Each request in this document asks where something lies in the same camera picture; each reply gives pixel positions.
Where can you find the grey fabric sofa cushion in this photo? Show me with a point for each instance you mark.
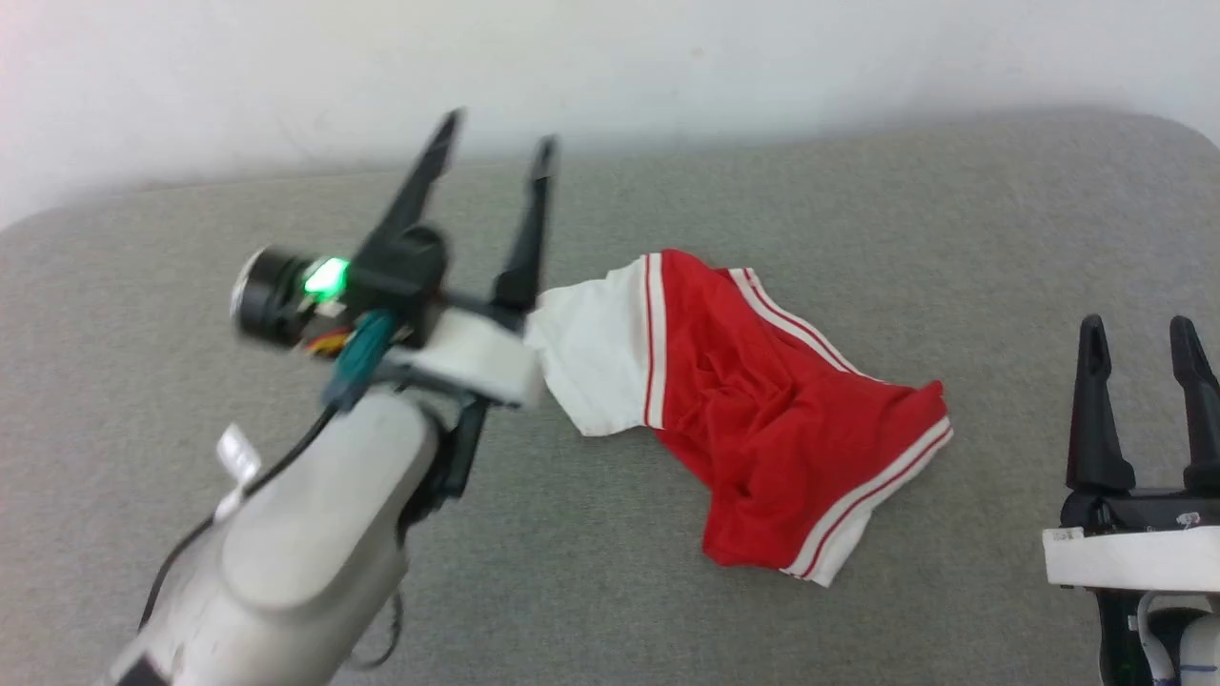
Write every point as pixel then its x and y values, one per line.
pixel 858 191

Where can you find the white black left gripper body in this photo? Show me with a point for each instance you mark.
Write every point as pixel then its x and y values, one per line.
pixel 477 357

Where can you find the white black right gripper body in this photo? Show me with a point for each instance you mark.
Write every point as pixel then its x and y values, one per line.
pixel 1134 543

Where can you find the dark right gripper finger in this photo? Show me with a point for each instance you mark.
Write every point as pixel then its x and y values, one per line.
pixel 1199 410
pixel 1096 419

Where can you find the red and white shirt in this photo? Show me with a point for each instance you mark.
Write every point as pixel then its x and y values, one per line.
pixel 743 381

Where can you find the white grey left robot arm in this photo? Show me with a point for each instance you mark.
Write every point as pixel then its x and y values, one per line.
pixel 305 534

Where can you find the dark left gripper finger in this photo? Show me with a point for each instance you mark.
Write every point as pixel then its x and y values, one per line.
pixel 531 238
pixel 419 186

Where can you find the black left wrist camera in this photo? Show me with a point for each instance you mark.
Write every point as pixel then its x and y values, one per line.
pixel 381 272

